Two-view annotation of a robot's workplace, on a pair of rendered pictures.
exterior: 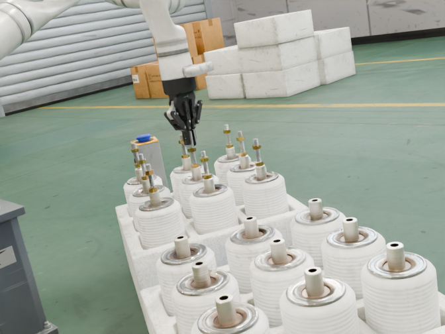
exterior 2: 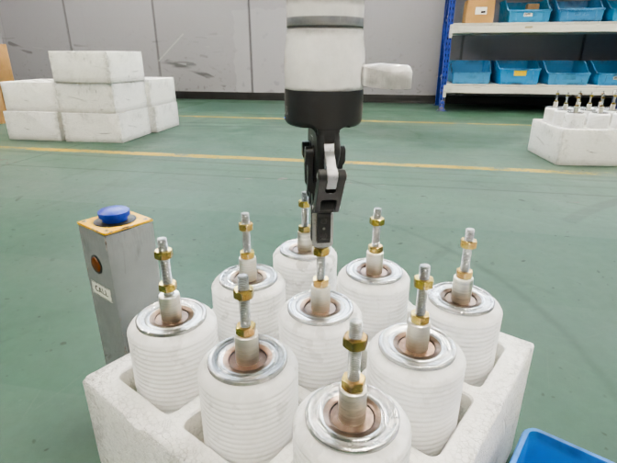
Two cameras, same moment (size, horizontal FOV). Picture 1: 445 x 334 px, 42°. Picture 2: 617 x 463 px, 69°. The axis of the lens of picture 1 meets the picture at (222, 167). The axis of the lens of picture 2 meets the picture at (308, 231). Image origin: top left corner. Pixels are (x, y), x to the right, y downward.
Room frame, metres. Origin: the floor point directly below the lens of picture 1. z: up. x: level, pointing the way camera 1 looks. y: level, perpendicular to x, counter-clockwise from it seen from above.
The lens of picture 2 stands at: (0.96, 0.35, 0.52)
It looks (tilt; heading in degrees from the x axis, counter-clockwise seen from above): 21 degrees down; 321
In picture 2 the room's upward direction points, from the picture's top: straight up
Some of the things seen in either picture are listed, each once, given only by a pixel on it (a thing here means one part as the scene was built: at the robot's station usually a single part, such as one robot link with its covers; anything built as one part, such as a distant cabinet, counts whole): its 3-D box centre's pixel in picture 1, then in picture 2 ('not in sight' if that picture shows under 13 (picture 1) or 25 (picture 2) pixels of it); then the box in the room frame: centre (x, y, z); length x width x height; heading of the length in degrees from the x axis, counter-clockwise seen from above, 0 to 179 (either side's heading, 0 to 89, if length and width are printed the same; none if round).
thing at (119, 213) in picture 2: (144, 138); (114, 216); (1.56, 0.20, 0.32); 0.04 x 0.04 x 0.02
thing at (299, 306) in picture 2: (197, 179); (319, 307); (1.30, 0.06, 0.25); 0.08 x 0.08 x 0.01
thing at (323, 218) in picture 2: (184, 134); (324, 221); (1.28, 0.07, 0.36); 0.03 x 0.01 x 0.05; 148
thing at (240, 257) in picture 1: (261, 285); not in sight; (0.89, -0.03, 0.16); 0.10 x 0.10 x 0.18
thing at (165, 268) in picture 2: (136, 158); (165, 271); (1.39, 0.20, 0.31); 0.01 x 0.01 x 0.08
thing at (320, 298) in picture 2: (196, 173); (320, 297); (1.30, 0.06, 0.26); 0.02 x 0.02 x 0.03
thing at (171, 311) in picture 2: (140, 175); (170, 307); (1.39, 0.20, 0.26); 0.02 x 0.02 x 0.03
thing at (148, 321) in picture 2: (142, 179); (172, 317); (1.39, 0.20, 0.25); 0.08 x 0.08 x 0.01
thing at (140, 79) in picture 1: (151, 79); not in sight; (5.53, 0.51, 0.15); 0.30 x 0.24 x 0.30; 129
